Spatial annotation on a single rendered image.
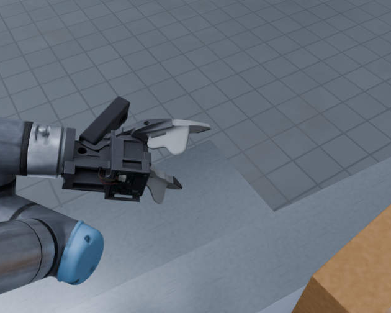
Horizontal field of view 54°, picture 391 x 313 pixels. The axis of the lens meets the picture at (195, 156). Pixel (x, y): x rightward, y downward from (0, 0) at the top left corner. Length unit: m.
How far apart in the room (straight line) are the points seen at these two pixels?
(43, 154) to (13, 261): 0.16
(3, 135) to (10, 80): 2.40
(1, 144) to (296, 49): 2.68
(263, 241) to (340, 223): 0.20
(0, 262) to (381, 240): 0.51
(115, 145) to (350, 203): 0.68
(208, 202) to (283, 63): 2.02
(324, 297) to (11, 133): 0.48
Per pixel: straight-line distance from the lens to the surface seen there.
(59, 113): 2.55
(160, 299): 0.87
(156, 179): 0.64
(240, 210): 0.97
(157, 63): 2.82
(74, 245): 0.49
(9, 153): 0.54
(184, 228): 0.94
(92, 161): 0.54
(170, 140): 0.54
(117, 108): 0.62
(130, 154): 0.54
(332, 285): 0.59
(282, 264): 0.91
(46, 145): 0.54
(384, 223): 0.67
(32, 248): 0.45
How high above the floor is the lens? 1.64
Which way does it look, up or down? 49 degrees down
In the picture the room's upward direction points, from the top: straight up
